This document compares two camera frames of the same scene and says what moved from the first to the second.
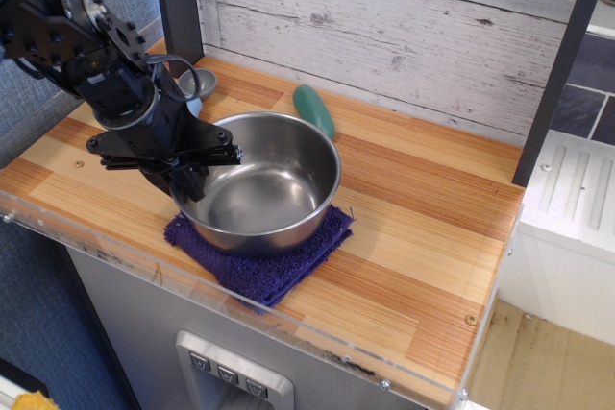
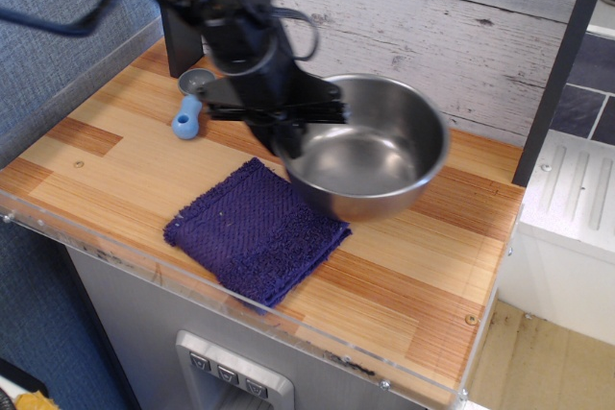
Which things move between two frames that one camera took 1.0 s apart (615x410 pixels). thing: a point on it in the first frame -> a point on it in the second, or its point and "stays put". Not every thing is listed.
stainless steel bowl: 271,198 -> 377,165
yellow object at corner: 35,400 stays put
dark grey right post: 552,94 stays put
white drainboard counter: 559,269 stays put
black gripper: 171,149 -> 277,100
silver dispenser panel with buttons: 218,377 stays put
